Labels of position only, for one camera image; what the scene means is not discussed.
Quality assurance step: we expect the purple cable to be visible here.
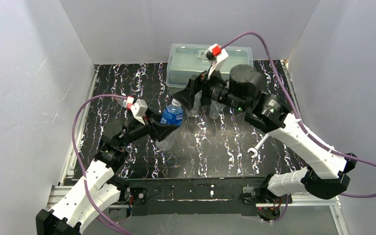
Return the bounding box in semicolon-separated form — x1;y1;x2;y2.
220;31;376;224
71;94;134;235

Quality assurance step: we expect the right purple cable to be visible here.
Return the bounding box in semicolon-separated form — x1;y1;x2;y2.
220;31;376;224

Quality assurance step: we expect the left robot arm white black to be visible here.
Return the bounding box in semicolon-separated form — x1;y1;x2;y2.
36;109;178;235

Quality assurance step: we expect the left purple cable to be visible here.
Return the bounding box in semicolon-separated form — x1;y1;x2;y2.
71;94;134;235

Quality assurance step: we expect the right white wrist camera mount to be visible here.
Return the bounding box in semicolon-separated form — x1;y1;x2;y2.
205;44;228;79

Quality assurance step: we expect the silver open-end wrench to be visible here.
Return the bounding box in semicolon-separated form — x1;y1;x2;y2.
247;133;270;159

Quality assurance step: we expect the translucent plastic storage box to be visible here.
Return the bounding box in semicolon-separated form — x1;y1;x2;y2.
166;44;254;89

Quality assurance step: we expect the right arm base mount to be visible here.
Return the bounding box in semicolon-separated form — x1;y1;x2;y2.
239;187;293;223

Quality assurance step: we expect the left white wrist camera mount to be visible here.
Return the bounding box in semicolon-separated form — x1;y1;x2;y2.
122;96;148;125

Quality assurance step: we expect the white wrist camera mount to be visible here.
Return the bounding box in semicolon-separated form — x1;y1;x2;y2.
205;44;228;79
122;96;148;125

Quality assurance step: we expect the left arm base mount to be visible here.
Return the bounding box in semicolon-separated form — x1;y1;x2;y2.
114;187;147;206

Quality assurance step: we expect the aluminium frame rail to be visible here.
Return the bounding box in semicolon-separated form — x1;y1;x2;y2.
45;185;350;235

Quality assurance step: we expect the clear unlabelled plastic bottle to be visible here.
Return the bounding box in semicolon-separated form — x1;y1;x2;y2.
209;100;225;120

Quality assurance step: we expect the blue label plastic bottle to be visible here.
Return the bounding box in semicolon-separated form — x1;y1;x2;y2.
156;99;184;151

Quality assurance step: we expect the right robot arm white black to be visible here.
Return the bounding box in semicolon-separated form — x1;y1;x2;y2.
173;64;355;202

